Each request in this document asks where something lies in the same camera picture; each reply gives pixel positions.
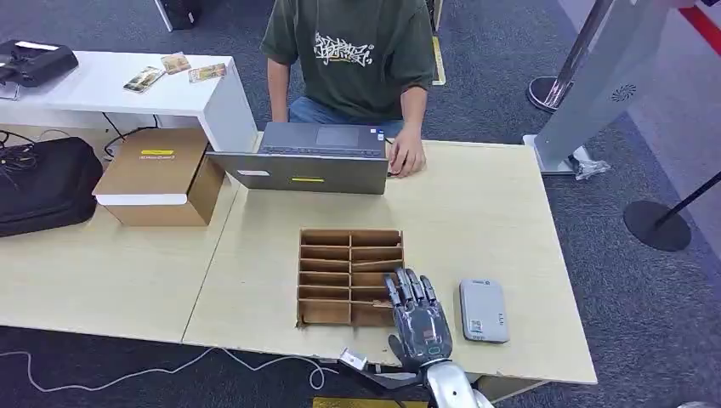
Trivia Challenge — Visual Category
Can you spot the person's left hand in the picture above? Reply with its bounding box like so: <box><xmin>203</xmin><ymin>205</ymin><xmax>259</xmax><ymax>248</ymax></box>
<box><xmin>387</xmin><ymin>126</ymin><xmax>428</xmax><ymax>179</ymax></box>

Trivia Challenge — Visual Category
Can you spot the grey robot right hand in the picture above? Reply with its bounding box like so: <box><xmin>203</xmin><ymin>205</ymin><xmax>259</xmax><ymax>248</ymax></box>
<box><xmin>383</xmin><ymin>267</ymin><xmax>455</xmax><ymax>373</ymax></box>

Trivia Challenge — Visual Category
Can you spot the short yellow floor tape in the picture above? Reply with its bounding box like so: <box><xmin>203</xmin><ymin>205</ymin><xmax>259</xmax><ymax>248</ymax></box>
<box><xmin>431</xmin><ymin>36</ymin><xmax>447</xmax><ymax>88</ymax></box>

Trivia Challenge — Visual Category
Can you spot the wooden card box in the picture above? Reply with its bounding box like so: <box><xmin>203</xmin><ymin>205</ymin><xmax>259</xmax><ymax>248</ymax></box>
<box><xmin>296</xmin><ymin>227</ymin><xmax>406</xmax><ymax>330</ymax></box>

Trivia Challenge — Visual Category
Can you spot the grey open laptop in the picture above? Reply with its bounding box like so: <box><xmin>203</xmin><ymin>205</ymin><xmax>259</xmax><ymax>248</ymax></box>
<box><xmin>207</xmin><ymin>121</ymin><xmax>390</xmax><ymax>196</ymax></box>

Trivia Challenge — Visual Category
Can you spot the person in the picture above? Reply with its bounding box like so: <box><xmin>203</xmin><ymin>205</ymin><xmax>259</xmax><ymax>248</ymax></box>
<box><xmin>259</xmin><ymin>0</ymin><xmax>438</xmax><ymax>179</ymax></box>

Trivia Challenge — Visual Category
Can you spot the crumpled clear plastic wrap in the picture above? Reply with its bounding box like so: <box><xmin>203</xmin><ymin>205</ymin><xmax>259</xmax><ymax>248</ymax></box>
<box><xmin>569</xmin><ymin>147</ymin><xmax>611</xmax><ymax>181</ymax></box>

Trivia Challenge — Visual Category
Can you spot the silver kiosk stand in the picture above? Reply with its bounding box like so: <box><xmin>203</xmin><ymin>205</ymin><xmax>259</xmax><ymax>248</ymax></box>
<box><xmin>522</xmin><ymin>0</ymin><xmax>696</xmax><ymax>176</ymax></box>

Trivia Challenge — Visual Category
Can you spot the printed card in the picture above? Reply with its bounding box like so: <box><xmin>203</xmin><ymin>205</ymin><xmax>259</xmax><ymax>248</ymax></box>
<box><xmin>122</xmin><ymin>65</ymin><xmax>166</xmax><ymax>94</ymax></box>
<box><xmin>186</xmin><ymin>62</ymin><xmax>228</xmax><ymax>84</ymax></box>
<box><xmin>160</xmin><ymin>51</ymin><xmax>193</xmax><ymax>76</ymax></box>

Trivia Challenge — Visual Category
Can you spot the white side table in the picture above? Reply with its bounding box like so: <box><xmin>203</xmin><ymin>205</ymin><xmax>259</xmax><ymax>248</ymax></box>
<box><xmin>0</xmin><ymin>49</ymin><xmax>259</xmax><ymax>154</ymax></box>

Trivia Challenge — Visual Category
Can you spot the brown cardboard box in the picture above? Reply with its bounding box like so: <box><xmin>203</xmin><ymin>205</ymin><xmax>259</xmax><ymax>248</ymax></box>
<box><xmin>92</xmin><ymin>127</ymin><xmax>227</xmax><ymax>228</ymax></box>

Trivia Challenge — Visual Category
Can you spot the black stanchion with round base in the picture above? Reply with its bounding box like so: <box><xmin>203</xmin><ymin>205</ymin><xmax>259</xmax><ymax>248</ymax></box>
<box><xmin>622</xmin><ymin>170</ymin><xmax>721</xmax><ymax>253</ymax></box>

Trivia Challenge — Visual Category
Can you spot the black soft bag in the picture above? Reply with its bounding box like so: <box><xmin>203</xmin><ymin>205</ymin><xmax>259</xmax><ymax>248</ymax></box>
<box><xmin>0</xmin><ymin>136</ymin><xmax>105</xmax><ymax>238</ymax></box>

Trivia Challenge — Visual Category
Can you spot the black device case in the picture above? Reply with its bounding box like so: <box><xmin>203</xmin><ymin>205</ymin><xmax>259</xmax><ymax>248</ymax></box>
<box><xmin>0</xmin><ymin>38</ymin><xmax>81</xmax><ymax>89</ymax></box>

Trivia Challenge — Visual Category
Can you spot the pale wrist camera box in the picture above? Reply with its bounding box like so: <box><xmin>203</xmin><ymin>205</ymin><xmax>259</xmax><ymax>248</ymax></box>
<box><xmin>338</xmin><ymin>347</ymin><xmax>368</xmax><ymax>371</ymax></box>

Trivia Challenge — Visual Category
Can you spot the chrome post with round base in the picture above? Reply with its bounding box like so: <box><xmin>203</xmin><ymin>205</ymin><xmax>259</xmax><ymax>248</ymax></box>
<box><xmin>525</xmin><ymin>0</ymin><xmax>616</xmax><ymax>114</ymax></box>

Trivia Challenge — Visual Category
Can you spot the black box with white frame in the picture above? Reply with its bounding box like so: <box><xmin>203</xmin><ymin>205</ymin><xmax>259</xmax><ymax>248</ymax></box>
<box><xmin>153</xmin><ymin>0</ymin><xmax>202</xmax><ymax>33</ymax></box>

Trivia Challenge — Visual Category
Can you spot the white floor cable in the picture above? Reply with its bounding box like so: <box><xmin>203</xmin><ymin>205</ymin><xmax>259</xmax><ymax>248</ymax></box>
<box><xmin>0</xmin><ymin>345</ymin><xmax>340</xmax><ymax>394</ymax></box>

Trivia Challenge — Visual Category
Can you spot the black thin cable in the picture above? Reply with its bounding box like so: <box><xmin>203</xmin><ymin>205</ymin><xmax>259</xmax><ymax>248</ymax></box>
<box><xmin>99</xmin><ymin>111</ymin><xmax>161</xmax><ymax>160</ymax></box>

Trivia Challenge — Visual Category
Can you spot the black cable bundle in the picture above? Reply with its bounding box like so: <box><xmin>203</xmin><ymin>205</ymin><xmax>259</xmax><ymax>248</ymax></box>
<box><xmin>0</xmin><ymin>128</ymin><xmax>42</xmax><ymax>177</ymax></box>

